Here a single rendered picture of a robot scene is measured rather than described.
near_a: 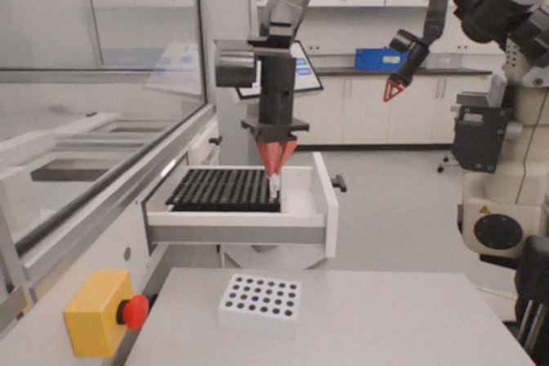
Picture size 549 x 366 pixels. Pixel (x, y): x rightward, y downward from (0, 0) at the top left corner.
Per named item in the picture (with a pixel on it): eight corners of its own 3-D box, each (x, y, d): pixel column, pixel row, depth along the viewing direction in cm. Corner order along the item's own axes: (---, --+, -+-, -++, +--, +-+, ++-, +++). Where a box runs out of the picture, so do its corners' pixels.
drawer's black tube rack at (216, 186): (280, 193, 80) (281, 169, 78) (280, 232, 63) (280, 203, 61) (191, 192, 80) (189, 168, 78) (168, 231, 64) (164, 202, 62)
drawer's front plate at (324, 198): (317, 190, 86) (319, 151, 82) (334, 259, 59) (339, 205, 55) (310, 190, 86) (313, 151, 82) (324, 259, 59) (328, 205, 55)
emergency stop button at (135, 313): (153, 312, 42) (149, 287, 41) (140, 338, 39) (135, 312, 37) (130, 311, 43) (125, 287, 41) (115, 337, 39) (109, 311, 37)
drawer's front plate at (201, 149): (219, 152, 116) (217, 122, 112) (200, 185, 89) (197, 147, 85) (214, 152, 116) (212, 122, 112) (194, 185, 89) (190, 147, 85)
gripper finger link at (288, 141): (243, 172, 59) (243, 122, 55) (278, 167, 62) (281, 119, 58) (257, 186, 53) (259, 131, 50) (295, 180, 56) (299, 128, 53)
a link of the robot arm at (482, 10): (552, 5, 59) (527, 26, 64) (506, -30, 60) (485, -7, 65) (528, 31, 56) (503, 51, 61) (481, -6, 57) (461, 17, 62)
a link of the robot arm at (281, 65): (301, 50, 48) (294, 49, 53) (254, 47, 47) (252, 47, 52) (296, 97, 50) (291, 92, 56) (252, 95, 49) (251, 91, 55)
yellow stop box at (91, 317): (142, 311, 45) (135, 268, 42) (117, 359, 38) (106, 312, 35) (105, 310, 45) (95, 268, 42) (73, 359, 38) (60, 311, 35)
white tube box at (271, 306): (301, 299, 57) (302, 282, 56) (296, 340, 50) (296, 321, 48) (234, 290, 59) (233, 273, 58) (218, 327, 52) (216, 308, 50)
